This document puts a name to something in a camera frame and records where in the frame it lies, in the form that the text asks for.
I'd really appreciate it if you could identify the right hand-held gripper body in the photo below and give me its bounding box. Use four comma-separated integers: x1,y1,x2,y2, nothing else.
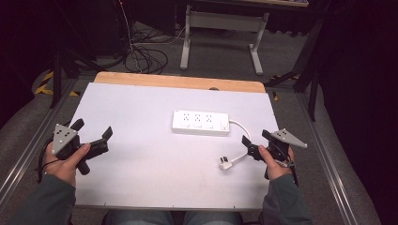
247,127,309,181

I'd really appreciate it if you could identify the white power strip cable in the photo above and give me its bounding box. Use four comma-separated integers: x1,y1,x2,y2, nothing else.
228,119,253,164

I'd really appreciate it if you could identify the black metal stand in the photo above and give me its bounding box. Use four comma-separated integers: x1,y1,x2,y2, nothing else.
264,12,327,122
46,0,106,110

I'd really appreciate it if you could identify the person's right hand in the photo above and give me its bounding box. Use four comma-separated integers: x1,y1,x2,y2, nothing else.
257,144,296,182

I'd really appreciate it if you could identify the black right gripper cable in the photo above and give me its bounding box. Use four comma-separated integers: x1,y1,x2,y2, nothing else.
275,157,299,188

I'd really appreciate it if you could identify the wooden desk top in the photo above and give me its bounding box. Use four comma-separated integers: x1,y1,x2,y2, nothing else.
231,0,310,8

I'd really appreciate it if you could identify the bundle of black floor cables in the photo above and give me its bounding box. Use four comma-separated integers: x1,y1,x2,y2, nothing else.
118,18,189,75

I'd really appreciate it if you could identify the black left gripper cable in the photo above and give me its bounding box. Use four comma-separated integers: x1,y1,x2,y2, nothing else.
35,120,72,185

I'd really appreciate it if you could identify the white power strip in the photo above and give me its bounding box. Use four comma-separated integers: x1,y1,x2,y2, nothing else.
171,109,231,137

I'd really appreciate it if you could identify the aluminium rail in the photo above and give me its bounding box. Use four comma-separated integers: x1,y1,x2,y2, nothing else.
295,92,360,225
0,78,79,204

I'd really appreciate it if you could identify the white plug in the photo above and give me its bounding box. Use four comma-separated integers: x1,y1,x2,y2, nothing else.
218,157,234,172

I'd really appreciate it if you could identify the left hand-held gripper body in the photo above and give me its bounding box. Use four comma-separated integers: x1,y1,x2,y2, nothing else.
51,123,110,176

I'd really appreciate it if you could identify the white metal desk frame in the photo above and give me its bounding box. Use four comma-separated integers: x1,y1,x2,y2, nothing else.
179,4,270,77

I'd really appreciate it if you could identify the person's left hand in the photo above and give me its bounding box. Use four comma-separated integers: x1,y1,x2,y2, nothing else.
42,142,92,188

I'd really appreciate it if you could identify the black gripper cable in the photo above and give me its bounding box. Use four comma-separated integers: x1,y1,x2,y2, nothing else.
35,120,72,185
275,157,299,188

